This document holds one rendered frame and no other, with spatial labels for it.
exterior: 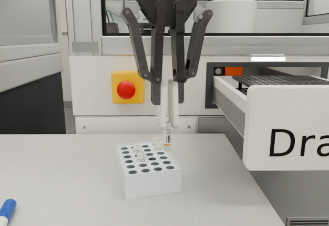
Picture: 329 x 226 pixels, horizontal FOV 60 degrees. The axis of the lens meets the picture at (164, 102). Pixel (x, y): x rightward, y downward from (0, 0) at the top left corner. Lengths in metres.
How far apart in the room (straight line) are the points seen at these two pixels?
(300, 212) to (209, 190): 0.47
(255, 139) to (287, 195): 0.49
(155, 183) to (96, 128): 0.33
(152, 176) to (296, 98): 0.22
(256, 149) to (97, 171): 0.27
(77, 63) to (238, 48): 0.38
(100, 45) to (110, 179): 0.33
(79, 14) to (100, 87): 0.17
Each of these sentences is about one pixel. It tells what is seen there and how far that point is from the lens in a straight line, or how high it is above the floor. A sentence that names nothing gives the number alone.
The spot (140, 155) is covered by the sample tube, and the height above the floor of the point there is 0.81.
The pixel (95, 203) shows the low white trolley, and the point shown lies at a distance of 0.44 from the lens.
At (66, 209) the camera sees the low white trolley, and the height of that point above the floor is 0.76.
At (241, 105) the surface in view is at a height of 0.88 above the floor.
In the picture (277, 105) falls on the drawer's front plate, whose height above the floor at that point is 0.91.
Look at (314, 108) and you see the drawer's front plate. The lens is 0.40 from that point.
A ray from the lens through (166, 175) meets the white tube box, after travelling 0.43.
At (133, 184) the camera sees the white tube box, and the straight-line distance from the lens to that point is 0.42.
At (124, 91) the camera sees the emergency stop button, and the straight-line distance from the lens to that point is 0.62.
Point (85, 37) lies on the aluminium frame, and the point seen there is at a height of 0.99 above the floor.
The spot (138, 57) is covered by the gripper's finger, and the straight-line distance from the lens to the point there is 0.39.
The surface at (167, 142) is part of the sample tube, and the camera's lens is 0.44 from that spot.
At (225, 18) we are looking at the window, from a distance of 0.71.
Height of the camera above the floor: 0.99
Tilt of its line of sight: 13 degrees down
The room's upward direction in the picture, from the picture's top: straight up
